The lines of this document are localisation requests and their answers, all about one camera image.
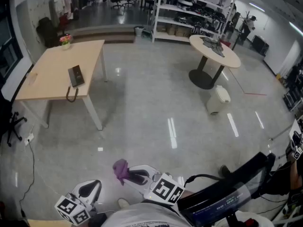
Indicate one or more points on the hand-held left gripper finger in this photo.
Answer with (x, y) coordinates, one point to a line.
(82, 185)
(97, 191)

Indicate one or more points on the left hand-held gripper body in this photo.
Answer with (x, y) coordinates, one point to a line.
(71, 209)

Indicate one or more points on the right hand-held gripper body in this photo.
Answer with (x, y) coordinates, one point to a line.
(165, 189)

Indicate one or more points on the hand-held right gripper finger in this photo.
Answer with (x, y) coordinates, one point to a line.
(144, 168)
(139, 187)

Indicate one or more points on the purple cloth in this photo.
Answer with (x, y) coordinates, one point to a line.
(120, 169)

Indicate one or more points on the black box with cord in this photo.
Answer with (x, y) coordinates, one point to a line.
(77, 75)

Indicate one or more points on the white shoe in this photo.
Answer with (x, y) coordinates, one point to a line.
(123, 203)

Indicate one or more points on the person's white printed t-shirt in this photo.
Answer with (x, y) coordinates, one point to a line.
(142, 215)

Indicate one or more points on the black monitor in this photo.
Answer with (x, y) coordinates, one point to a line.
(225, 197)

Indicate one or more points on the white power strip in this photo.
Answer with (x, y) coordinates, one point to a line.
(29, 139)

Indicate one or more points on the white pedal bin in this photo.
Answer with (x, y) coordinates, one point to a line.
(217, 100)

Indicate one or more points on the clear plastic bag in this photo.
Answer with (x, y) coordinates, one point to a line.
(32, 78)

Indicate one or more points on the light wooden table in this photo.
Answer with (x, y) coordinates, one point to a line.
(54, 65)

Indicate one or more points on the white waste bucket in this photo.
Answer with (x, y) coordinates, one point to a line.
(139, 31)

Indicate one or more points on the wooden step platform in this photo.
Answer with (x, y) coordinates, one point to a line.
(106, 33)

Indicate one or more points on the pink flowers in white pot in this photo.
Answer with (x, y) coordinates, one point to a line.
(65, 41)

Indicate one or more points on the red box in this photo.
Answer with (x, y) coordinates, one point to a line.
(225, 43)

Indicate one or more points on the dark framed window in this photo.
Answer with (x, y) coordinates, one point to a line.
(7, 55)

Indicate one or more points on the white shelving rack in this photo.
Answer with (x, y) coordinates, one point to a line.
(170, 8)

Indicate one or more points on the red chair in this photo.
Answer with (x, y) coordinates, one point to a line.
(64, 22)

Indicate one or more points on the black case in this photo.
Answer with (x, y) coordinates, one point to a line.
(260, 45)

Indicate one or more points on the white partition board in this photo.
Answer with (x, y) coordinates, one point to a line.
(30, 13)

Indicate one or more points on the hanging pale garments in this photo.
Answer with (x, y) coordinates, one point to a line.
(59, 1)

